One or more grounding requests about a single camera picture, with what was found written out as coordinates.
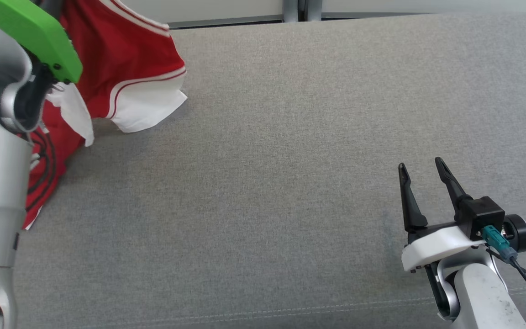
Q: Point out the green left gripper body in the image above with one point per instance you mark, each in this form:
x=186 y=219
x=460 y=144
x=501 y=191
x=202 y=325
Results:
x=25 y=32

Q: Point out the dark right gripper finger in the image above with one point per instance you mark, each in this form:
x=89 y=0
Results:
x=452 y=187
x=411 y=205

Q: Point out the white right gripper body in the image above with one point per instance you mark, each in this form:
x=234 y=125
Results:
x=436 y=244

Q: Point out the red basketball jersey white sleeves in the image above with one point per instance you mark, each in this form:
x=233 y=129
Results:
x=121 y=59

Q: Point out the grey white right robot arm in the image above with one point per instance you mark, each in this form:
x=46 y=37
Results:
x=482 y=297

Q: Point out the grey fabric sofa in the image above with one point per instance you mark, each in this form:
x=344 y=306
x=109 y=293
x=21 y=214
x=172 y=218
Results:
x=263 y=183

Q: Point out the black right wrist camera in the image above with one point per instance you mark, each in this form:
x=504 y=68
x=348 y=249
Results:
x=484 y=212

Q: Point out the grey partition post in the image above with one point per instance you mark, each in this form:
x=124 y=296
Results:
x=302 y=9

